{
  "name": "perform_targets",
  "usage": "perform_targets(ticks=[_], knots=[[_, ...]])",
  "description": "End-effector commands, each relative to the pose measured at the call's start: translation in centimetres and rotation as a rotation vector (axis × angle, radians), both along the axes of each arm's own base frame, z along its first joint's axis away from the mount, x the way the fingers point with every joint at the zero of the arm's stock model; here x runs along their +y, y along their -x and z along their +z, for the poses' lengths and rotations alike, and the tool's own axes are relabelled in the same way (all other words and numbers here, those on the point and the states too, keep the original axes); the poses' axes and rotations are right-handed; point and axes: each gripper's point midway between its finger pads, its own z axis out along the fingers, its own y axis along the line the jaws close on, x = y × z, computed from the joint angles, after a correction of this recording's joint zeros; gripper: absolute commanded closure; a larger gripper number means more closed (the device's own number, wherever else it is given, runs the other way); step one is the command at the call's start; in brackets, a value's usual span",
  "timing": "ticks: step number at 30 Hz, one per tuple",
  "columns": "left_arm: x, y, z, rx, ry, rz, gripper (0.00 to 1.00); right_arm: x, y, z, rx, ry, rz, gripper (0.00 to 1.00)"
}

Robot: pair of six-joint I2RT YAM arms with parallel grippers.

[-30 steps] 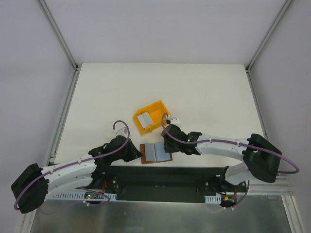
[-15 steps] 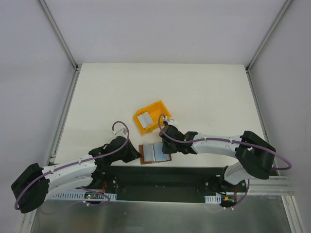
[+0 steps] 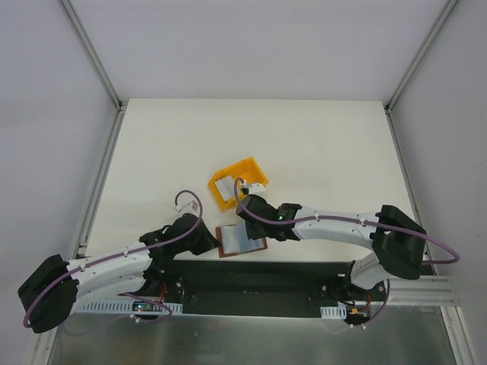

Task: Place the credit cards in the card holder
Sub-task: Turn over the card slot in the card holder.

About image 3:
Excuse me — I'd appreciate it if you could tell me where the right white cable duct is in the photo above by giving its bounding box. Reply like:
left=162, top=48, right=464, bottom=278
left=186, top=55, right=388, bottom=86
left=320, top=305, right=347, bottom=320

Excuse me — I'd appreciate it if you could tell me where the left aluminium frame post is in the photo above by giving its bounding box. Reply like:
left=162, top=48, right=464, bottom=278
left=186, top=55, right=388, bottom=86
left=58, top=0, right=124, bottom=112

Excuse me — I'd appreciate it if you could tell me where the aluminium front rail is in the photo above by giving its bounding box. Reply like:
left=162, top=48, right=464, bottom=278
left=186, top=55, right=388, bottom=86
left=48, top=277, right=462, bottom=306

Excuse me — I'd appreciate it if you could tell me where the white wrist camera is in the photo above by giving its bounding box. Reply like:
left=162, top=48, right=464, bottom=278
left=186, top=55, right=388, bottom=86
left=240, top=180, right=266, bottom=195
left=174, top=199, right=199, bottom=215

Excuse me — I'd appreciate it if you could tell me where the stack of credit cards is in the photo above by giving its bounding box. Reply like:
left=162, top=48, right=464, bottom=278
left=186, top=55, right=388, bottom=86
left=215, top=176, right=234, bottom=202

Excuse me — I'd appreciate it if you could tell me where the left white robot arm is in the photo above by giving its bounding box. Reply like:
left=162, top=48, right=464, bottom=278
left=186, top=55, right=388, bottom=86
left=18, top=213, right=220, bottom=334

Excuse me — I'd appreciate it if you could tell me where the yellow plastic bin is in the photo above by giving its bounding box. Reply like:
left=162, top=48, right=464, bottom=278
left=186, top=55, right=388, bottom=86
left=208, top=157, right=269, bottom=211

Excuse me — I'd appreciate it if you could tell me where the left white cable duct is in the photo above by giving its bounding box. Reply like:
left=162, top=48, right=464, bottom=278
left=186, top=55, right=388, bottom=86
left=75, top=299, right=183, bottom=316

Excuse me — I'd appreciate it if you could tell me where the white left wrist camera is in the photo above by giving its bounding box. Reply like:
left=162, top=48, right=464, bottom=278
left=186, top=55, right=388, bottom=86
left=174, top=199, right=199, bottom=215

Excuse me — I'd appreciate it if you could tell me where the white cable duct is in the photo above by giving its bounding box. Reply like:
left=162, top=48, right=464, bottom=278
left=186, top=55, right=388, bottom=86
left=75, top=299, right=183, bottom=316
left=320, top=305, right=347, bottom=320

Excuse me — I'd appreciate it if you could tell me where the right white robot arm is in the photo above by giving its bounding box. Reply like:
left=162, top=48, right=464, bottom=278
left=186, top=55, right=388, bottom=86
left=236, top=195, right=426, bottom=300

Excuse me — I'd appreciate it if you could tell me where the brown leather card holder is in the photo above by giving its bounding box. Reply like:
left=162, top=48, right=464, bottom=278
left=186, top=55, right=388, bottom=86
left=215, top=223, right=268, bottom=258

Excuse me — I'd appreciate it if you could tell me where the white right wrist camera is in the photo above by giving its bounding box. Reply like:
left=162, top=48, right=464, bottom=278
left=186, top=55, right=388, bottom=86
left=240, top=180, right=266, bottom=195

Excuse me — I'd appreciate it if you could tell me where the aluminium frame post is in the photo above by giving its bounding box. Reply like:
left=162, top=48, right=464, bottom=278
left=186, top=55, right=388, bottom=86
left=384, top=0, right=461, bottom=115
left=58, top=0, right=124, bottom=112

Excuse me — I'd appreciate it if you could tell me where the right aluminium frame post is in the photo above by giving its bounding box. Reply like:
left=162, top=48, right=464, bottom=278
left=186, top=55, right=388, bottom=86
left=384, top=0, right=461, bottom=115

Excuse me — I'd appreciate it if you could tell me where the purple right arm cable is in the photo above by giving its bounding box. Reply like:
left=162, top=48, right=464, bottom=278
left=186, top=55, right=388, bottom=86
left=232, top=176, right=460, bottom=265

